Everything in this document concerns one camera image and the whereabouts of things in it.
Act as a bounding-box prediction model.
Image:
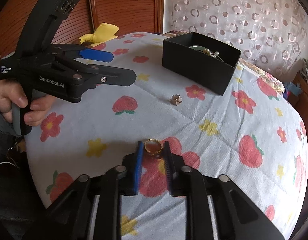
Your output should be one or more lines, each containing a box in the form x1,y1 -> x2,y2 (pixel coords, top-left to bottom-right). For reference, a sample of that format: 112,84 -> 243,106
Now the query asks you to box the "wooden side cabinet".
293,73 -> 308,121

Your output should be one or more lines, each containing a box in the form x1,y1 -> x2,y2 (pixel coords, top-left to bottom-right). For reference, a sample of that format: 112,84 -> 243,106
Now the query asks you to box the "black jewelry box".
162,32 -> 241,95

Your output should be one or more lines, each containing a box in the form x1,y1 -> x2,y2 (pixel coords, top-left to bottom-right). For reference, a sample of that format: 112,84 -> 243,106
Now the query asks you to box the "gold ring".
144,138 -> 163,158

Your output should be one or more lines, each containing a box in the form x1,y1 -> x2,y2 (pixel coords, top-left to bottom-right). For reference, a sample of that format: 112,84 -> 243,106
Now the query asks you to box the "white pearl necklace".
202,41 -> 235,59

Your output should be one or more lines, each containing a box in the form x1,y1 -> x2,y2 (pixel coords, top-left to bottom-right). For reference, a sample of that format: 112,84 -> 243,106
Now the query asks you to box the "wooden slatted wardrobe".
0,0 -> 164,60

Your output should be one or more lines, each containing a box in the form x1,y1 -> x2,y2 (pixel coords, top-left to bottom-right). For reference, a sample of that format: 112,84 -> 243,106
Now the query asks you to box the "circle pattern sheer curtain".
164,0 -> 308,80

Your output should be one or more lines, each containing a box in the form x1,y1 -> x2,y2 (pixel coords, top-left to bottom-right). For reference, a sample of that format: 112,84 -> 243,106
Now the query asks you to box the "person's left hand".
0,80 -> 57,127

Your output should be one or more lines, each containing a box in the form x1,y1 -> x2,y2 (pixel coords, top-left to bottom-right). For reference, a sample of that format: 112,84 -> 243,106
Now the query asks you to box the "blue paper bag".
283,82 -> 302,99

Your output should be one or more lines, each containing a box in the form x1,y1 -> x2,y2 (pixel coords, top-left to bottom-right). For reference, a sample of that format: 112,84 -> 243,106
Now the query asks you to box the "strawberry flower print bed cover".
25,33 -> 308,238

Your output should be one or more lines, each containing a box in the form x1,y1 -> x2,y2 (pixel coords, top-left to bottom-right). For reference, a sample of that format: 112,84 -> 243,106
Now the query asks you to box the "yellow plush toy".
79,23 -> 119,47

